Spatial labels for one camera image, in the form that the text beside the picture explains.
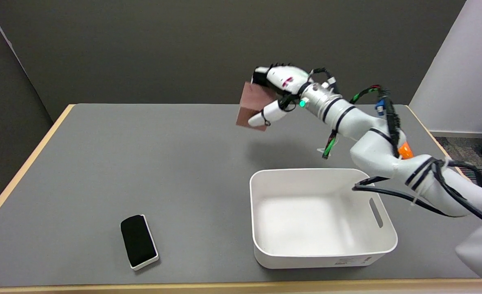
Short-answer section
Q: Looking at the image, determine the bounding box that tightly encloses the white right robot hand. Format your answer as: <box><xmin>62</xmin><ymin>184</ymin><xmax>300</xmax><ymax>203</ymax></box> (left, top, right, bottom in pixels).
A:
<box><xmin>247</xmin><ymin>64</ymin><xmax>311</xmax><ymax>127</ymax></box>

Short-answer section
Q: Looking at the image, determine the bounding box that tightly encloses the reddish wooden cube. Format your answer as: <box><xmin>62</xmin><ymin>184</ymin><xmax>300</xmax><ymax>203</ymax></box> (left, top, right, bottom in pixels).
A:
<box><xmin>235</xmin><ymin>82</ymin><xmax>279</xmax><ymax>132</ymax></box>

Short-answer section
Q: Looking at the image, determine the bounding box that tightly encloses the white plastic bin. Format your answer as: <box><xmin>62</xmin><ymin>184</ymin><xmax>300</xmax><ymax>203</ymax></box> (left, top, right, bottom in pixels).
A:
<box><xmin>249</xmin><ymin>168</ymin><xmax>398</xmax><ymax>270</ymax></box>

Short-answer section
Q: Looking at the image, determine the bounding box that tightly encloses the orange mango-shaped object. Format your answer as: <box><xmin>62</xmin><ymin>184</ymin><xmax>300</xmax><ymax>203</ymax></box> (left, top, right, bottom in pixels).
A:
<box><xmin>398</xmin><ymin>142</ymin><xmax>414</xmax><ymax>160</ymax></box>

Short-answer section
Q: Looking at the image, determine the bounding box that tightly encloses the black whiteboard eraser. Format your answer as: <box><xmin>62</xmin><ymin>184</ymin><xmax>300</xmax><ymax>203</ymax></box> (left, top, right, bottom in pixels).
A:
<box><xmin>120</xmin><ymin>214</ymin><xmax>159</xmax><ymax>271</ymax></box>

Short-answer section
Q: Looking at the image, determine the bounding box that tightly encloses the floor vent grille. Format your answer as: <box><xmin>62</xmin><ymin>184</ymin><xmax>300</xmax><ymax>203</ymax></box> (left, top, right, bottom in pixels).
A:
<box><xmin>460</xmin><ymin>165</ymin><xmax>482</xmax><ymax>185</ymax></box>

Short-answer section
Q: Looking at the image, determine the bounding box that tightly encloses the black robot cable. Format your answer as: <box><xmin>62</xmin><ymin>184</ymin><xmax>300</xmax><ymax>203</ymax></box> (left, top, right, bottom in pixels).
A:
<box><xmin>352</xmin><ymin>159</ymin><xmax>482</xmax><ymax>233</ymax></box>

